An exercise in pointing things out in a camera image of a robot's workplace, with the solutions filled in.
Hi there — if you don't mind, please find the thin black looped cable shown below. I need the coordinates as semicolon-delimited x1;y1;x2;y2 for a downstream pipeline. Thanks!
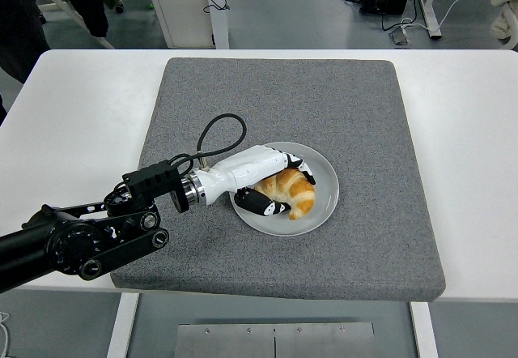
202;0;231;14

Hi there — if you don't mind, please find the grey metal plate with screws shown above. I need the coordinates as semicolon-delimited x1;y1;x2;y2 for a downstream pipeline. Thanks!
176;322;376;358

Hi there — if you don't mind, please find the person's leg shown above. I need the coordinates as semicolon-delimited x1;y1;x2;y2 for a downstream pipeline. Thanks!
53;0;125;39
0;0;52;126

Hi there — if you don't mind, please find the white furniture panel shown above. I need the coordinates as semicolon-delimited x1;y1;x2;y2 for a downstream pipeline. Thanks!
141;0;231;50

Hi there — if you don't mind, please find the grey felt mat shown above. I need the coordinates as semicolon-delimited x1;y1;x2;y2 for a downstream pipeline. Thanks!
109;57;447;303

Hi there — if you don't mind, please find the white desk leg with foot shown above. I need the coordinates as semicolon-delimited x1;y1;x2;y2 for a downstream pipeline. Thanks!
416;0;443;40

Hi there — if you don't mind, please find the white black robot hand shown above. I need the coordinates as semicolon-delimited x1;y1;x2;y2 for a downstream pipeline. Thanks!
200;143;317;217

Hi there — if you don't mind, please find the white corrugated hose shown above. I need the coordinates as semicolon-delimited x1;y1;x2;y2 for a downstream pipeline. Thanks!
490;0;518;49

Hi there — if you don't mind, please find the clear foot pedal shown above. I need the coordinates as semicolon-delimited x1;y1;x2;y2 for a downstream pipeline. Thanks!
388;25;412;47

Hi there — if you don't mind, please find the light grey round plate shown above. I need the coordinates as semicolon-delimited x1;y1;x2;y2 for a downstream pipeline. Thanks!
229;141;340;237

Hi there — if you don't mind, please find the white table leg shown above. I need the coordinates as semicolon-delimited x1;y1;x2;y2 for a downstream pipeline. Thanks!
105;292;139;358
410;300;439;358

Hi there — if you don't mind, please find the white tubular chair frame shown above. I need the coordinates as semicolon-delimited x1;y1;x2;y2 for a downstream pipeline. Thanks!
35;0;126;50

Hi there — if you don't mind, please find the golden croissant bread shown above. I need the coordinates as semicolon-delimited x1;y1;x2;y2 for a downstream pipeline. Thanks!
253;167;316;220

